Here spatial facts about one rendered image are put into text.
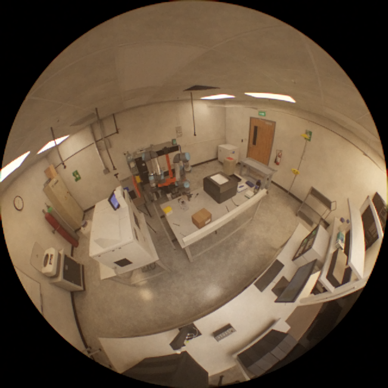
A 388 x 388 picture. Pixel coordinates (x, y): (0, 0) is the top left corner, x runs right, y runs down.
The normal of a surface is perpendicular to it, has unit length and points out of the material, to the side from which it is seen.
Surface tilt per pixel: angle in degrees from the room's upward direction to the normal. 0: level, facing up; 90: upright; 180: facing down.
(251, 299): 0
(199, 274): 0
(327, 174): 90
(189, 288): 0
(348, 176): 90
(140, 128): 90
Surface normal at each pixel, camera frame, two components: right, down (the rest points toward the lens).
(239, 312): -0.08, -0.76
